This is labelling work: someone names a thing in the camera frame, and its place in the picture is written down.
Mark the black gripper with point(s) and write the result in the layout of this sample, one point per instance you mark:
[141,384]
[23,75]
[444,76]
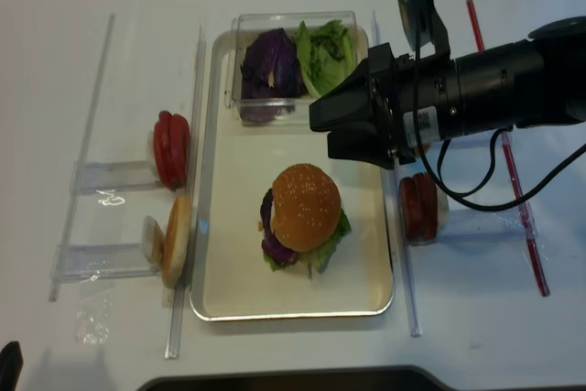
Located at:
[362,115]

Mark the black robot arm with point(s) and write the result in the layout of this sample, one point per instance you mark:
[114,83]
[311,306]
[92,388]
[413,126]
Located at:
[533,82]

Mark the green lettuce in box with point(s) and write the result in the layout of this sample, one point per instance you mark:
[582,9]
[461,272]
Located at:
[326,56]

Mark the meat patties stack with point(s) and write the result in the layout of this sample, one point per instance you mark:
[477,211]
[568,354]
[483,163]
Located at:
[419,206]

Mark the green lettuce on burger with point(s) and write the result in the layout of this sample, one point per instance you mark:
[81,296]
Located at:
[316,261]

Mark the tomato slices stack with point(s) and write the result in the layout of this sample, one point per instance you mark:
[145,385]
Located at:
[170,147]

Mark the purple cabbage in box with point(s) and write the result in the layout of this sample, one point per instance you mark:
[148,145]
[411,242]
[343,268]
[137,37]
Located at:
[270,68]

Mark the clear plastic vegetable box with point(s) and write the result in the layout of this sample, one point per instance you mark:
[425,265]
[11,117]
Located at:
[245,30]

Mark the red plastic strip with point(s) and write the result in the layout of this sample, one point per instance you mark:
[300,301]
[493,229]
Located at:
[526,215]

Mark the purple cabbage on burger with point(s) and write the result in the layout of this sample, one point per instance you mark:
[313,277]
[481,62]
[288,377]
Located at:
[277,255]

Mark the white metal tray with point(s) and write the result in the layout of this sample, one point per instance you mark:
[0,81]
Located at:
[231,280]

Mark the bun bottom slice left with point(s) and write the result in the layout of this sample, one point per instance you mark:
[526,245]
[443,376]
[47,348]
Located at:
[176,240]

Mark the black object bottom edge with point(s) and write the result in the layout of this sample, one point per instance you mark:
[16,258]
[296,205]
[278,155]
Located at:
[393,378]

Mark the clear thin strip far left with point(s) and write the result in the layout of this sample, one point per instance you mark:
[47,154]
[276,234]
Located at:
[82,157]

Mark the black object bottom left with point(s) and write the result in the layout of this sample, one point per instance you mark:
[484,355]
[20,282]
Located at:
[11,363]

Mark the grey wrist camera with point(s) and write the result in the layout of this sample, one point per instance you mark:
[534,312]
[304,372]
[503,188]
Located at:
[422,25]

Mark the clear long guide rail right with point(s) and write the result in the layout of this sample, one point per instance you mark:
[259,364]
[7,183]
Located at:
[403,255]

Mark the clear long guide rail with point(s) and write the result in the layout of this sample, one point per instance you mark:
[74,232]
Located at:
[403,255]
[178,297]

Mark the clear long guide rail left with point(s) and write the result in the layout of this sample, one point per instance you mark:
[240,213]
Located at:
[178,297]

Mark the clear rail holder upper left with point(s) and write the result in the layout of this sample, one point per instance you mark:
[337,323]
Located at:
[90,177]

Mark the clear rail holder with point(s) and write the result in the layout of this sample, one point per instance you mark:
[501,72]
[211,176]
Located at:
[78,263]
[90,177]

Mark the clear rail holder lower left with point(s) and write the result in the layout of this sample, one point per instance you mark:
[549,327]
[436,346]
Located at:
[78,263]

